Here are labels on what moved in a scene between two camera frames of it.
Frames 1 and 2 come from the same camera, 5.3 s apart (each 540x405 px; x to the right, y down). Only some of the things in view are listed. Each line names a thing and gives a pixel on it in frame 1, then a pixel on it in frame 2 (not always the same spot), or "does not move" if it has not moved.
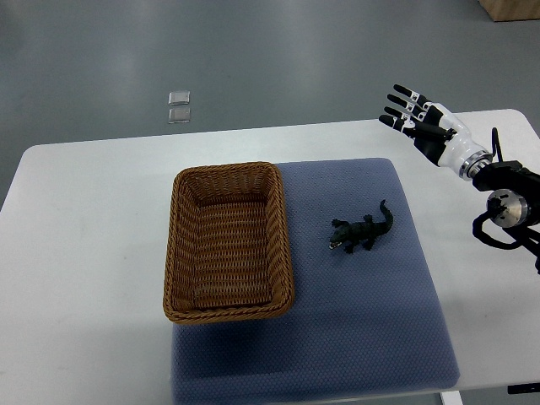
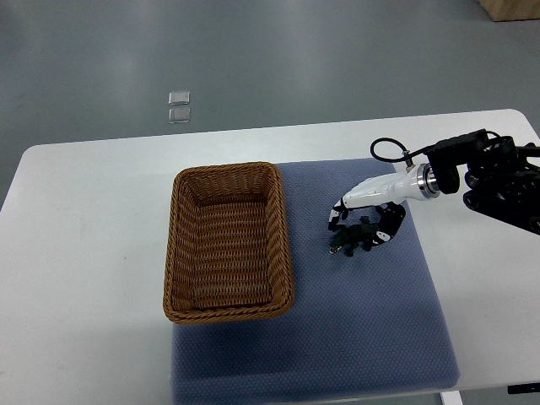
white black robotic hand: x=434 y=129 to x=389 y=193
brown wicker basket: x=227 y=255 does not move
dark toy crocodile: x=364 y=231 does not move
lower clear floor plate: x=179 y=115 does not move
